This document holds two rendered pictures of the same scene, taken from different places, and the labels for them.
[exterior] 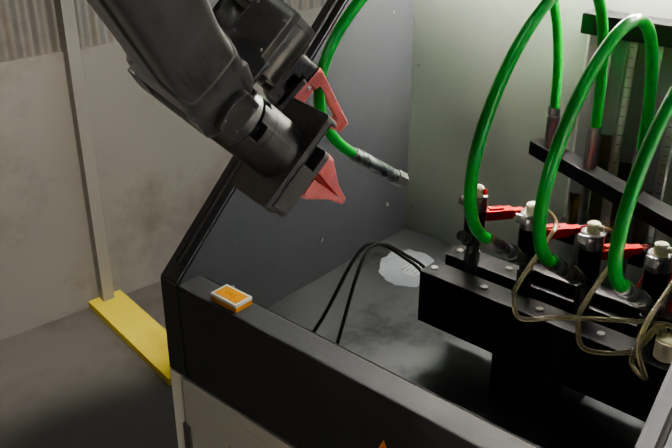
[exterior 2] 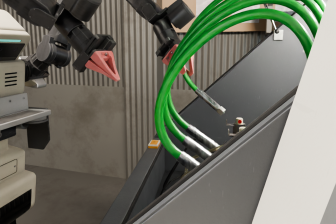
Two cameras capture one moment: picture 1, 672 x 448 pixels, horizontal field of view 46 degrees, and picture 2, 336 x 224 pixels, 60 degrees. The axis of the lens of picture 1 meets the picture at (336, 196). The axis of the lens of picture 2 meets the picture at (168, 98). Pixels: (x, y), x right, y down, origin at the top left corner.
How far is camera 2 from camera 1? 83 cm
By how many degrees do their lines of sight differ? 56
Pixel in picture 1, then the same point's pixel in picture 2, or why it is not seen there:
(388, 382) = (134, 182)
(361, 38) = (276, 60)
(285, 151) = (79, 45)
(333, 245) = not seen: hidden behind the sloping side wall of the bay
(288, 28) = not seen: outside the picture
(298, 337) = (145, 160)
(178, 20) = not seen: outside the picture
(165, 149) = not seen: hidden behind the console
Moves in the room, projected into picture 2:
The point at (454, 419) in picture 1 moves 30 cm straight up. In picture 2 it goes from (121, 203) to (116, 53)
